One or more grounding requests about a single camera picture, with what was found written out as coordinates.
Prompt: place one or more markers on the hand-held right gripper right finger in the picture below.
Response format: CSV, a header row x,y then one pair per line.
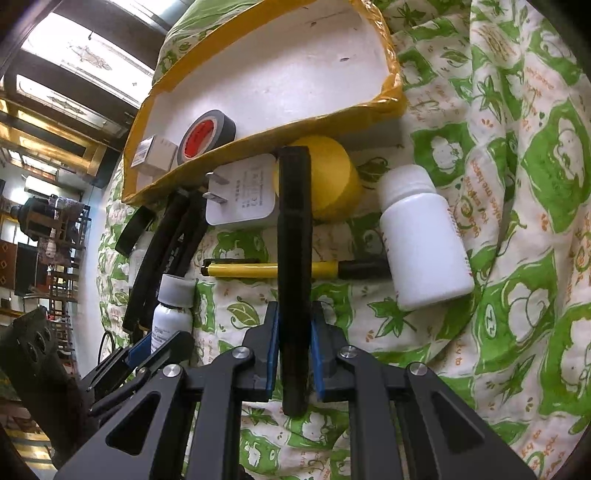
x,y
317,360

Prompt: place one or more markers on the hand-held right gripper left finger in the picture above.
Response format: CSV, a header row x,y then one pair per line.
x,y
272,355

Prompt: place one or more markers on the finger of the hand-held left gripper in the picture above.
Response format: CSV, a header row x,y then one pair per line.
x,y
175,348
138,351

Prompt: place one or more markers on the small white bottle grey cap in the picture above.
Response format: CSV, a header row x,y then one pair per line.
x,y
171,318

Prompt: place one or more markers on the black marker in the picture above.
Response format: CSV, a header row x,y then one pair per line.
x,y
294,254
157,258

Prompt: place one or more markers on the black pen white print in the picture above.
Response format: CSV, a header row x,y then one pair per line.
x,y
187,230

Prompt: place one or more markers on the large white bottle red label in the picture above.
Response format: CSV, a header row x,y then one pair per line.
x,y
425,240

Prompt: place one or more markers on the white power adapter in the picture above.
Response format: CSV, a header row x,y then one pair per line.
x,y
244,194

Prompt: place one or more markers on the yellow round cap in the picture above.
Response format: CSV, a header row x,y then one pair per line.
x,y
332,180

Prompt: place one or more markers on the yellow cardboard box tray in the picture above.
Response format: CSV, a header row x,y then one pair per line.
x,y
300,69

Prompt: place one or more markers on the yellow pen black cap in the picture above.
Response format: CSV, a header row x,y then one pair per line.
x,y
240,269

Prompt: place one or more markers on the dark wooden cabinet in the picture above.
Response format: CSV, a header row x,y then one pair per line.
x,y
30,267

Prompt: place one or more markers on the wooden chair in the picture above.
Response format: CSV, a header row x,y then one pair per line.
x,y
64,249

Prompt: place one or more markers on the small white carton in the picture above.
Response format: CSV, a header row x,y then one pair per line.
x,y
157,152

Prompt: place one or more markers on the black tape roll red core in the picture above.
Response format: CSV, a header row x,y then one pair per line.
x,y
226,122

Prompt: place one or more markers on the patterned glass window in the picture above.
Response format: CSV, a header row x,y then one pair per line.
x,y
55,98
87,55

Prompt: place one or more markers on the green printed blanket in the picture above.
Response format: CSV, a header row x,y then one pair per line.
x,y
508,138

